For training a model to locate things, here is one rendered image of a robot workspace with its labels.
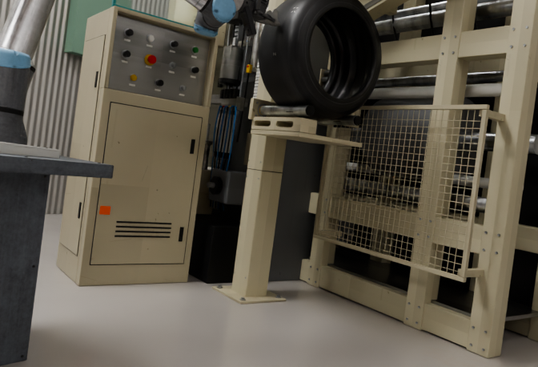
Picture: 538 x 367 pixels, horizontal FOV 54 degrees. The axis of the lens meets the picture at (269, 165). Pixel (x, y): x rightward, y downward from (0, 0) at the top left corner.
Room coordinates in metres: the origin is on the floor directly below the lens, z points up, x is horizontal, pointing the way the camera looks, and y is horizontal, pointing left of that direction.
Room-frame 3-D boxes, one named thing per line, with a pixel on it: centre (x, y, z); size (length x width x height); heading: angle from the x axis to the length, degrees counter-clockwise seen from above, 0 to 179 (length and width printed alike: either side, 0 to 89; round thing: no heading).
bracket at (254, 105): (2.53, -0.04, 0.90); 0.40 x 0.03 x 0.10; 126
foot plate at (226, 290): (2.59, 0.02, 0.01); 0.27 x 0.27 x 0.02; 36
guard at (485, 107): (2.40, -0.55, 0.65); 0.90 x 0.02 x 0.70; 36
